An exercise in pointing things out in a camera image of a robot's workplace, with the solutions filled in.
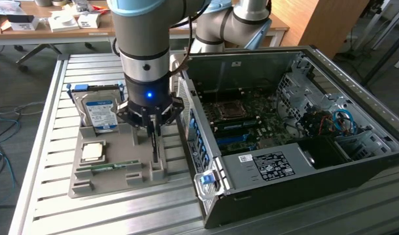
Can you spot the low-profile graphics card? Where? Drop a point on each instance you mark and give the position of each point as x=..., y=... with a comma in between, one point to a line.
x=157, y=149

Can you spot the CPU chip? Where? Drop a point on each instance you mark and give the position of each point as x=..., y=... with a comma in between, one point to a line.
x=93, y=152

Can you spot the green RAM stick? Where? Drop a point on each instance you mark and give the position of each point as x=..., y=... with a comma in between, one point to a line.
x=105, y=167

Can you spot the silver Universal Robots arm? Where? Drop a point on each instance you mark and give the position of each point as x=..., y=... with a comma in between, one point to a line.
x=141, y=29

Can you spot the CPU socket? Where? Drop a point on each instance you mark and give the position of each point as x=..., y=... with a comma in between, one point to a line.
x=233, y=109

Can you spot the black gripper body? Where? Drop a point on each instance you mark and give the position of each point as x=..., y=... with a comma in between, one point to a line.
x=149, y=93

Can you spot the blue expansion slot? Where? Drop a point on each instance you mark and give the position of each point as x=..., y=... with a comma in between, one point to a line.
x=233, y=140

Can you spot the white box with tape roll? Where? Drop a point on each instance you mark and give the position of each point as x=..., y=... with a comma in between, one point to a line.
x=63, y=22

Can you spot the hard disk with blue bracket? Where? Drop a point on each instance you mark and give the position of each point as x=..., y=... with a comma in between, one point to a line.
x=99, y=112

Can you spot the green motherboard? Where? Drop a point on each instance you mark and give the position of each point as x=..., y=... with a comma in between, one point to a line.
x=269, y=127

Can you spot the installed RAM stick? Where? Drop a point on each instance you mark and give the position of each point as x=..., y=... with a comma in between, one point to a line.
x=235, y=123

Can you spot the grey power supply unit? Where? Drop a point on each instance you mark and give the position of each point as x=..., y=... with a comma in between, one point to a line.
x=249, y=166

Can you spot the clear plastic bag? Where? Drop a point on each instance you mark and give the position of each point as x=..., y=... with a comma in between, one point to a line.
x=5, y=6

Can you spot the white box with black insert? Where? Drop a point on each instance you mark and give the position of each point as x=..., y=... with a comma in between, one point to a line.
x=23, y=24

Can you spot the small white labelled box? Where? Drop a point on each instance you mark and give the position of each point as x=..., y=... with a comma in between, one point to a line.
x=89, y=21

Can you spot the beige parts rack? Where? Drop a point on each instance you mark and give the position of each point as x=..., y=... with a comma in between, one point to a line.
x=121, y=151

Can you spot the wooden desk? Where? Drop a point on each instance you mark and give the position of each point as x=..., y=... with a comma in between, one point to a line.
x=55, y=35

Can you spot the grey caster leg frame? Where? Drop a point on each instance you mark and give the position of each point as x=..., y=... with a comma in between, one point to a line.
x=33, y=54

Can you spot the silver disk bay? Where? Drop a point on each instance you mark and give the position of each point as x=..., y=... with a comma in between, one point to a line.
x=364, y=147

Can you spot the black open PC case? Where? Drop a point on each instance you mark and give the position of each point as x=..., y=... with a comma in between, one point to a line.
x=285, y=195

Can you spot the blue case latch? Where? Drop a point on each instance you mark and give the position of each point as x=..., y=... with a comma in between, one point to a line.
x=207, y=178

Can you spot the black plastic fan shroud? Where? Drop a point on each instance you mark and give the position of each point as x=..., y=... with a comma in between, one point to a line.
x=324, y=151

